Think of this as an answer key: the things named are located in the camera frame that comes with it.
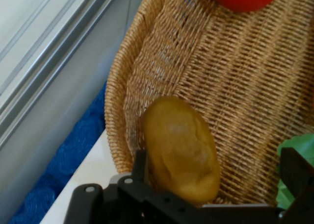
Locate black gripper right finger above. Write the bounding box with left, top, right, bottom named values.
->
left=276, top=147, right=314, bottom=224

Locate blue foam mat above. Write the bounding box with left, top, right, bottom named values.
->
left=6, top=80, right=109, bottom=224

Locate bright green toy pepper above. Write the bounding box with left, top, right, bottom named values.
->
left=275, top=133, right=314, bottom=209

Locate oval wicker basket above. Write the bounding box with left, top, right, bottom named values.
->
left=104, top=0, right=314, bottom=206

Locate brown toy potato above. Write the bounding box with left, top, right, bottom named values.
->
left=141, top=95, right=221, bottom=205

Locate aluminium window rail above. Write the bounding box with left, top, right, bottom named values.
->
left=0, top=0, right=150, bottom=151

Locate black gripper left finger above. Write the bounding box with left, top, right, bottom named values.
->
left=64, top=149, right=204, bottom=224

